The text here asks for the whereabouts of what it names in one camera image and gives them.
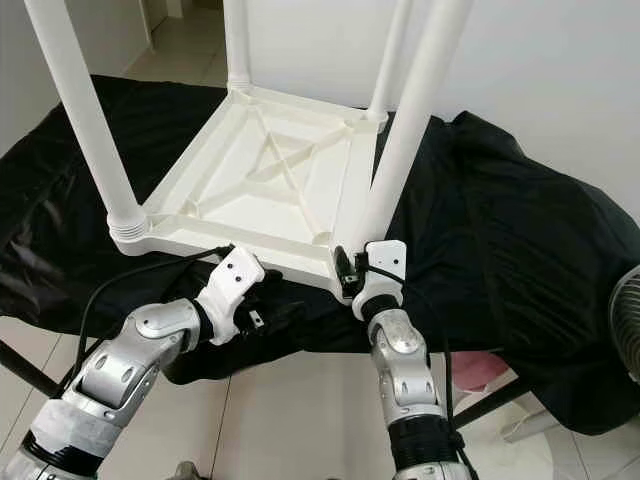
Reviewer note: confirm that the grey robot foot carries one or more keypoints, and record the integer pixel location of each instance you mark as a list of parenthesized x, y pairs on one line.
[(188, 472)]

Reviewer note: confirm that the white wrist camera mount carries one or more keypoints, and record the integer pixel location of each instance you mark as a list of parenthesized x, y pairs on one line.
[(382, 265), (232, 285)]

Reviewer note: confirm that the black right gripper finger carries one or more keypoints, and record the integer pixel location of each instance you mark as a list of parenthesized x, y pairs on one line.
[(341, 263)]

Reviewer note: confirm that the pink round stool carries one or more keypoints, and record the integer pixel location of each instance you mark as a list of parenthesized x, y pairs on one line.
[(478, 368)]

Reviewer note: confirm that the white plastic table top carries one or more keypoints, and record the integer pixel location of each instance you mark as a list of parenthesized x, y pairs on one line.
[(270, 175)]

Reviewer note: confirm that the black metal table leg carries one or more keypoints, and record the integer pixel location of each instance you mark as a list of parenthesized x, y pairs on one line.
[(30, 372), (490, 402)]

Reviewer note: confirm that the white plastic table leg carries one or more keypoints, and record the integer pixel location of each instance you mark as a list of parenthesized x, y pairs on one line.
[(85, 110), (390, 55), (238, 40), (410, 110)]

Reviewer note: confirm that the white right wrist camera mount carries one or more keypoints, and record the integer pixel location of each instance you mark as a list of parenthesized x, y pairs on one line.
[(382, 265)]

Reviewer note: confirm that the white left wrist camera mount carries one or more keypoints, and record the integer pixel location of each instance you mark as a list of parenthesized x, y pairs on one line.
[(232, 285)]

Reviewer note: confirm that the black table cloth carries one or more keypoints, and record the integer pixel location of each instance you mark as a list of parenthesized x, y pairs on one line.
[(530, 250)]

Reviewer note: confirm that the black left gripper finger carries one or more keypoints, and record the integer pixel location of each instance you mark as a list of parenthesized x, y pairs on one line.
[(273, 273)]

